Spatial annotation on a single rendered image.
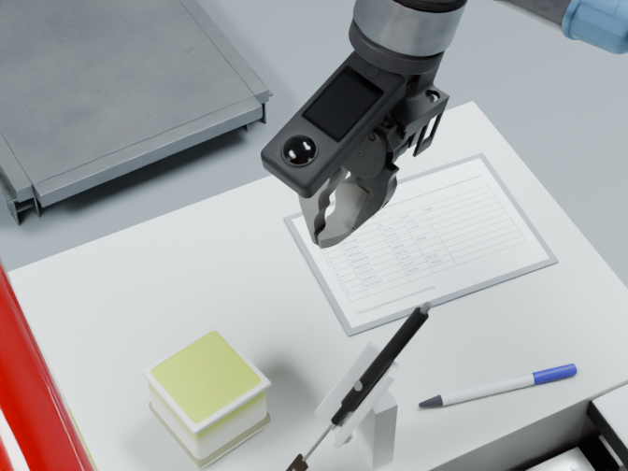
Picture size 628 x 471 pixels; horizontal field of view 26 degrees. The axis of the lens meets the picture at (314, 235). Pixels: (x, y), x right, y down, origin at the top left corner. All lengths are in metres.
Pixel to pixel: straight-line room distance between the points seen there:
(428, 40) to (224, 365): 0.32
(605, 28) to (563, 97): 1.91
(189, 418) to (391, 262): 0.27
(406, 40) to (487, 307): 0.34
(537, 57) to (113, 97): 0.89
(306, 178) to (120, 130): 1.61
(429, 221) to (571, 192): 1.37
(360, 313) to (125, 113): 1.44
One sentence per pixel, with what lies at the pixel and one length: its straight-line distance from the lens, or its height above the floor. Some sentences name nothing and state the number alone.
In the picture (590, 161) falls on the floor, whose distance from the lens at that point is 2.70.
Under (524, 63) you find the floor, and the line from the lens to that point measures 2.87.
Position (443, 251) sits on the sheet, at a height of 0.97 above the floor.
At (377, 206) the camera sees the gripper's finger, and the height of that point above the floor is 1.15.
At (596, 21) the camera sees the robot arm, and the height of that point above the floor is 1.35.
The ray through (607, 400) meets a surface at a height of 0.96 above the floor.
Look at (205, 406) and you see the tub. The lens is 1.07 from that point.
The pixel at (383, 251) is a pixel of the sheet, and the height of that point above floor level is 0.97.
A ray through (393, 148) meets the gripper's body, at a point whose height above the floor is 1.20.
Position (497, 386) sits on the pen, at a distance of 1.16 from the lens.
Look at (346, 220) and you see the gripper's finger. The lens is 1.07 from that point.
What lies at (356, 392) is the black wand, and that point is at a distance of 1.03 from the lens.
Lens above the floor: 1.93
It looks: 50 degrees down
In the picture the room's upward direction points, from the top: straight up
